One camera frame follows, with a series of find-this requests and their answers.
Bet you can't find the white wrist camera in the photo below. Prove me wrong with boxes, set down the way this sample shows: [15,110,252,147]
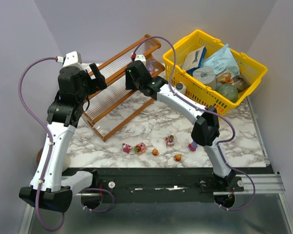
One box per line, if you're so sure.
[56,51,87,71]
[130,54,147,65]

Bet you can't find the dark pink cake toy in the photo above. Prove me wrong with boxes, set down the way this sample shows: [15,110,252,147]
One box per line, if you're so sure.
[122,143,131,154]

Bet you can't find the grey round tin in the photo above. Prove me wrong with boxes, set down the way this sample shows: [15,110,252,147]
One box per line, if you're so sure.
[192,67,217,90]

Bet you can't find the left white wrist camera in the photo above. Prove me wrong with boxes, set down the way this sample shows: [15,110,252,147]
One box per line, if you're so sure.
[56,51,87,71]

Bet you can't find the brown snack packet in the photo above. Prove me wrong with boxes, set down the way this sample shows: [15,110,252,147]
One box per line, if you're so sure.
[232,74,251,93]

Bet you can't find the green melon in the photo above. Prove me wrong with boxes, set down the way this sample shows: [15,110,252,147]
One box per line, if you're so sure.
[216,84,238,103]

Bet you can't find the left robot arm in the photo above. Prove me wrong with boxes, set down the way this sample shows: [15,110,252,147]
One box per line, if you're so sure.
[19,63,107,213]

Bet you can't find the tape roll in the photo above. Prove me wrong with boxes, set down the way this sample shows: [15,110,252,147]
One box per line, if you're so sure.
[36,148,71,172]

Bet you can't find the small burger toy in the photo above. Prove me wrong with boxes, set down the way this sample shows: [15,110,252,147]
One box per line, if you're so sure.
[152,149,159,156]

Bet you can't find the wooden tiered shelf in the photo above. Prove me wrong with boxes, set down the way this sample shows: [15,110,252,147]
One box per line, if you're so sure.
[82,34,153,142]

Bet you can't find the light blue chips bag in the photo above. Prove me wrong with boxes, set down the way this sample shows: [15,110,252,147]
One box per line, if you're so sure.
[202,44,240,85]

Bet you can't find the pink white cake toy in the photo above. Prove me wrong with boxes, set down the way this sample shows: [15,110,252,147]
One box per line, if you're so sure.
[165,135,175,146]

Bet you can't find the white bottle grey cap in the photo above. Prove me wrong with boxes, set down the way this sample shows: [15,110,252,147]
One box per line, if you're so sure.
[174,82,187,95]

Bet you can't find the blue white box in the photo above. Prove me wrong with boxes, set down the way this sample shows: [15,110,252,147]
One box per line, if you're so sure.
[182,46,207,75]

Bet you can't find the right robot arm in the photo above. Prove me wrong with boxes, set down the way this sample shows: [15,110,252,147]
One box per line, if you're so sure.
[126,60,235,187]

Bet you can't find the yellow plastic basket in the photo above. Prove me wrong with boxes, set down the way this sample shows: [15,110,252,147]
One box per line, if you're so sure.
[163,30,268,116]

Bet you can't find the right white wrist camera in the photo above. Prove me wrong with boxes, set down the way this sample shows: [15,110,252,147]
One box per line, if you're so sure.
[130,54,147,65]

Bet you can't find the pink strawberry cake toy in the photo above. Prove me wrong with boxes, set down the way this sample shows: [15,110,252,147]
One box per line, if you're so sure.
[134,142,147,155]

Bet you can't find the orange bear toy front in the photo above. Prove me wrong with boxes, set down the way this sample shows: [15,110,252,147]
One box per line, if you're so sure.
[174,154,182,161]

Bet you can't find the purple sitting bunny toy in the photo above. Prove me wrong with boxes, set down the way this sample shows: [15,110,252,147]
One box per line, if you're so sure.
[188,141,198,152]

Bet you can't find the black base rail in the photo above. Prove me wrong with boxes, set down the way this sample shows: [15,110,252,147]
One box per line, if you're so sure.
[70,167,245,203]

